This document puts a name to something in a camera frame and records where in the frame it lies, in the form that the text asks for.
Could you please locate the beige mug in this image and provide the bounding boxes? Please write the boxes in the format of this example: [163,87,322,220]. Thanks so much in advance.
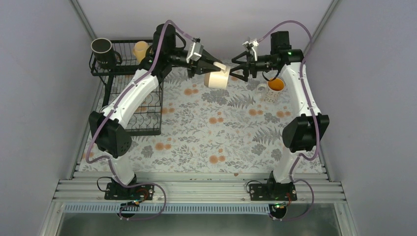
[204,62,231,89]

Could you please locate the floral white mug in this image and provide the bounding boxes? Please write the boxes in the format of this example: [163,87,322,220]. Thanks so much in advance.
[255,77,285,103]

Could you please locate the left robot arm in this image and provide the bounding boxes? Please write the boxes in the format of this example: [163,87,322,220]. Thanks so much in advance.
[86,20,231,199]

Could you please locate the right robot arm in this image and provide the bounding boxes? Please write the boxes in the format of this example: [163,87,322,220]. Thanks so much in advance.
[231,31,329,200]

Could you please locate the floral tablecloth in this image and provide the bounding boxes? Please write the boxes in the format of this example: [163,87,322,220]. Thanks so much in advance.
[80,57,323,174]

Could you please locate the yellow cup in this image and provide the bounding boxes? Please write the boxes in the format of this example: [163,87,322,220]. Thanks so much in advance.
[132,41,150,63]

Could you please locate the black mug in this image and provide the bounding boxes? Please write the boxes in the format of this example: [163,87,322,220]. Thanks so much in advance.
[90,38,122,70]

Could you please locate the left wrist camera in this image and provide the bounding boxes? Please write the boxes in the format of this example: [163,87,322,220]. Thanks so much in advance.
[186,38,204,63]

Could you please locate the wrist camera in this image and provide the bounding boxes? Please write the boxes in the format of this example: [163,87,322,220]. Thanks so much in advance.
[186,38,204,63]
[242,37,259,61]

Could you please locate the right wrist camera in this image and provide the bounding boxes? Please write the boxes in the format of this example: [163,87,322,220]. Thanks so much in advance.
[242,37,259,61]

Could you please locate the black wire dish rack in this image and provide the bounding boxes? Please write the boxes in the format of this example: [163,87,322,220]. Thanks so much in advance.
[89,39,163,136]

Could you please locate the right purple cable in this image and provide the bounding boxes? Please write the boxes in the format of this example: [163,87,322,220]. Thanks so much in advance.
[251,20,322,222]

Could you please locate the purple cable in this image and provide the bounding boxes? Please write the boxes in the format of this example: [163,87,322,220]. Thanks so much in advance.
[85,19,199,222]
[251,20,322,222]

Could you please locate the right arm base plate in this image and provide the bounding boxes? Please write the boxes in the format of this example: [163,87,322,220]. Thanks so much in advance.
[245,178,298,201]

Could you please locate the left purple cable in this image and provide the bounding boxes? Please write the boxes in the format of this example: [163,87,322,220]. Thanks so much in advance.
[85,19,199,222]

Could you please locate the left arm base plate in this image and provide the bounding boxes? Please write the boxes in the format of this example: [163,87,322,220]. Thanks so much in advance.
[104,183,154,202]

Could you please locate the slotted cable duct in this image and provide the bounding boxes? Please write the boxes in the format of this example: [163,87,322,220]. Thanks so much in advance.
[63,203,270,214]

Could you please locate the aluminium rail frame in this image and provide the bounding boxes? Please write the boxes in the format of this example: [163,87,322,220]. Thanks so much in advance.
[41,172,357,236]

